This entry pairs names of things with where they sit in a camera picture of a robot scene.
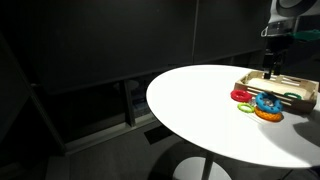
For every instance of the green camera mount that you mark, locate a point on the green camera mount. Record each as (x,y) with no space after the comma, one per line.
(308,35)

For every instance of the wooden slatted crate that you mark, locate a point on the wooden slatted crate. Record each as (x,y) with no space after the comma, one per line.
(300,105)

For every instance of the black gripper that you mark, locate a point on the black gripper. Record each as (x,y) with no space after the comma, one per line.
(278,45)

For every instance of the round white table base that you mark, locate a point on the round white table base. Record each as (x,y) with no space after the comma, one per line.
(186,170)

